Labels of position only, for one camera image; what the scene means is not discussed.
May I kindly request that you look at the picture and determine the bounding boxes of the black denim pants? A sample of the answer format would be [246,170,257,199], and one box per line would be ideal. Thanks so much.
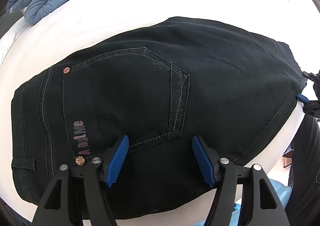
[11,17,306,219]

